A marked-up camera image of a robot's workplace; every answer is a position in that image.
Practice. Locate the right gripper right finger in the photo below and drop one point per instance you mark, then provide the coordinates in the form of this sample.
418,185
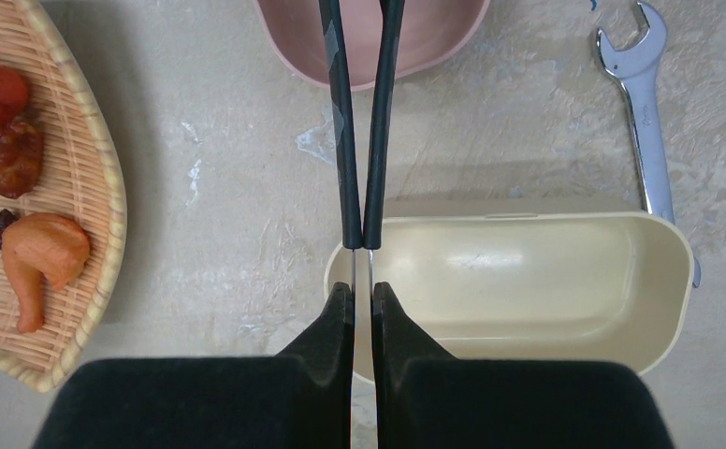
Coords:
427,398

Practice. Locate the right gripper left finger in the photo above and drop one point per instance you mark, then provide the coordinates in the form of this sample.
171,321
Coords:
297,398

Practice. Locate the woven bamboo basket tray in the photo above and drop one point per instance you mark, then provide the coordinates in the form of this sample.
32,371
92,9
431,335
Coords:
81,179

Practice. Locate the beige lunch box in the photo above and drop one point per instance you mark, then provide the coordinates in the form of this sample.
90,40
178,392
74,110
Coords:
610,286

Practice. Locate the pink lunch box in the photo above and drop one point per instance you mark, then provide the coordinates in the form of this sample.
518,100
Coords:
431,32

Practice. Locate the small glazed meat strip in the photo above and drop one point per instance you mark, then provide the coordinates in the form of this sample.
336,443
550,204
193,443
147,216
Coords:
21,158

